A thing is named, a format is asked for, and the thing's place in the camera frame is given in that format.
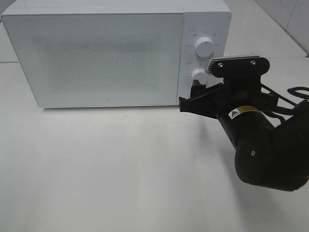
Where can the upper white power knob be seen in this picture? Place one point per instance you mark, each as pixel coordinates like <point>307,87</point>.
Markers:
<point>204,46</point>

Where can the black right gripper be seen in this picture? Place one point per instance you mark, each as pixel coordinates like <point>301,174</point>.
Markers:
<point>237,99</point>

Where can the white timer knob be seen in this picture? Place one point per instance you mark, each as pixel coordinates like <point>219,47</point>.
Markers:
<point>200,75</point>

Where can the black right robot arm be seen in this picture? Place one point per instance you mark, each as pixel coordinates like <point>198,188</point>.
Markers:
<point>267,156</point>

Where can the white microwave door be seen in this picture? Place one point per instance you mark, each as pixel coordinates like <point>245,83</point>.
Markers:
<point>99,60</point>

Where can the white microwave oven body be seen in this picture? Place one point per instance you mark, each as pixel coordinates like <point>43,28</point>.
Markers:
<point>200,17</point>

